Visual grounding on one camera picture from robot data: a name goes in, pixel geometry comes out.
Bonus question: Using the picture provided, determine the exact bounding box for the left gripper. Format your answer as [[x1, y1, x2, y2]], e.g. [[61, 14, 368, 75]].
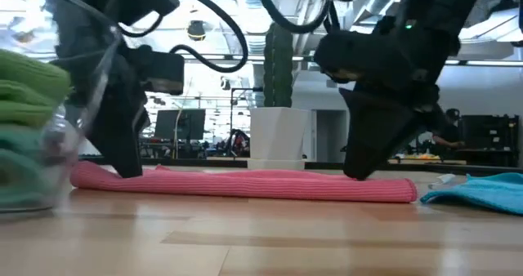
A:
[[87, 42, 152, 180]]

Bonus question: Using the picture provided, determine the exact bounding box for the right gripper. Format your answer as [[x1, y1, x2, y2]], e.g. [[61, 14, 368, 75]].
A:
[[337, 22, 449, 182]]

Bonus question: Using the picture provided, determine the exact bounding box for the bright green microfiber towel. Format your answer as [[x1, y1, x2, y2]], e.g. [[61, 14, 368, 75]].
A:
[[0, 49, 73, 129]]

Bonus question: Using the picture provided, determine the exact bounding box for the mint green microfiber towel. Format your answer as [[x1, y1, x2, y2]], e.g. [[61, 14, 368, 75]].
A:
[[0, 124, 62, 208]]

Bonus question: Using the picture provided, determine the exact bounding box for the blue microfiber towel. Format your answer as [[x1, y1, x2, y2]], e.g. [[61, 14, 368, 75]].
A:
[[419, 171, 523, 216]]

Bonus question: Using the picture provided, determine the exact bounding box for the pink microfiber towel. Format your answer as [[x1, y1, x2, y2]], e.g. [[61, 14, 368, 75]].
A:
[[69, 160, 418, 204]]

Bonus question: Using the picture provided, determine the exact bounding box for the black background monitor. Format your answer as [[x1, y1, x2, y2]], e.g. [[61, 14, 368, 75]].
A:
[[154, 108, 207, 141]]

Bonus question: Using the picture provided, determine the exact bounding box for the person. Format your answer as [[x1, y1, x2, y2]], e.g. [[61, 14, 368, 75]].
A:
[[228, 127, 251, 158], [431, 107, 467, 150]]

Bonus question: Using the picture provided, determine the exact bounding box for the clear plastic bin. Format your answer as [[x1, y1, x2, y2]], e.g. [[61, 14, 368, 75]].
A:
[[0, 0, 123, 222]]

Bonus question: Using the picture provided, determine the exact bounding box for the black shelf cabinet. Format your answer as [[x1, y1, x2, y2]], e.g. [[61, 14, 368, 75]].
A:
[[459, 114, 521, 167]]

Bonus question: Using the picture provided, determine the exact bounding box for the white hexagonal plant pot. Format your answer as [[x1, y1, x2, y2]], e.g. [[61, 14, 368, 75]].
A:
[[248, 106, 311, 171]]

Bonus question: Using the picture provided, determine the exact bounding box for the green cactus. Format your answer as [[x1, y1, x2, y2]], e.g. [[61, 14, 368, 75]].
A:
[[263, 22, 294, 109]]

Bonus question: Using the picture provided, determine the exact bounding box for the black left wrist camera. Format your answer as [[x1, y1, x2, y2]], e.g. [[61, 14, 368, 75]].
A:
[[134, 50, 186, 96]]

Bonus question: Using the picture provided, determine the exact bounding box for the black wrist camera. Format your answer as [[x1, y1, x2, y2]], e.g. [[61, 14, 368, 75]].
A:
[[313, 29, 369, 85], [134, 50, 186, 96]]

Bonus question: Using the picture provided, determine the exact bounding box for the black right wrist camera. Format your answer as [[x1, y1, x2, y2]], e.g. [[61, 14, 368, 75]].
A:
[[313, 29, 369, 85]]

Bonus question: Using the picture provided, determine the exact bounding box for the black ceiling camera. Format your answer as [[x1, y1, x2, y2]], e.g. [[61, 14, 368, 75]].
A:
[[186, 20, 207, 42]]

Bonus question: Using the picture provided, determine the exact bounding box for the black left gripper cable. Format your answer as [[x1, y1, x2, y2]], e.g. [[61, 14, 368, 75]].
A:
[[117, 0, 250, 75]]

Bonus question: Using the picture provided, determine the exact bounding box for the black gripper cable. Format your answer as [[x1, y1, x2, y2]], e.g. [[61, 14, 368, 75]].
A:
[[117, 0, 250, 75], [254, 0, 360, 35]]

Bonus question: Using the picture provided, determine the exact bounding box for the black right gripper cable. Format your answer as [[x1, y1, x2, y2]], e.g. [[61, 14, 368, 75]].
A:
[[254, 0, 360, 35]]

